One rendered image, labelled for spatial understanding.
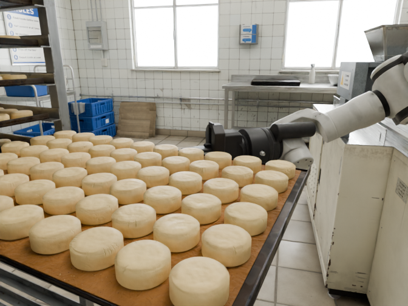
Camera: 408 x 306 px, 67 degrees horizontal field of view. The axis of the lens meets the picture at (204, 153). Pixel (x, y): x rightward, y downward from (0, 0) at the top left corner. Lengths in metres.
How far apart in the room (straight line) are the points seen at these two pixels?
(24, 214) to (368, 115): 0.65
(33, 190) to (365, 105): 0.64
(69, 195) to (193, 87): 4.47
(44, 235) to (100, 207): 0.07
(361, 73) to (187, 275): 1.25
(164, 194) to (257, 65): 4.29
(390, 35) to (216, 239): 1.29
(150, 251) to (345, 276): 1.52
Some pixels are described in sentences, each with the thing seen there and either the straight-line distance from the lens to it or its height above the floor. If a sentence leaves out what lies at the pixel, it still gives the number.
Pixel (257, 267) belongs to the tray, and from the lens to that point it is 0.32.
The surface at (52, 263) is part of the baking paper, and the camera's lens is 0.34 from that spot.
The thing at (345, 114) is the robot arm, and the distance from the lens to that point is 0.74.
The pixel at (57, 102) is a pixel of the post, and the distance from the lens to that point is 0.89.
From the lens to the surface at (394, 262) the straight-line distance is 1.48.
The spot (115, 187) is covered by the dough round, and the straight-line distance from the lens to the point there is 0.44.
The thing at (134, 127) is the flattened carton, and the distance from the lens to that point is 5.02.
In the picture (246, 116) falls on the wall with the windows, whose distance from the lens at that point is 4.73.
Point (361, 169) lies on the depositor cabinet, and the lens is 1.51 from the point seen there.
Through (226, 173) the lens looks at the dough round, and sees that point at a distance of 0.48.
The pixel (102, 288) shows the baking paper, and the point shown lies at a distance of 0.30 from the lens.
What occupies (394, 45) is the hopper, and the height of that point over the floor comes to 1.24.
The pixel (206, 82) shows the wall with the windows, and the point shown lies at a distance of 4.78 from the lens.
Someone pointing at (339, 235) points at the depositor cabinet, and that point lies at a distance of 1.63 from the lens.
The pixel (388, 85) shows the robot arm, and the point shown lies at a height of 1.14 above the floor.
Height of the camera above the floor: 1.19
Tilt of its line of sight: 17 degrees down
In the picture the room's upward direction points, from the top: straight up
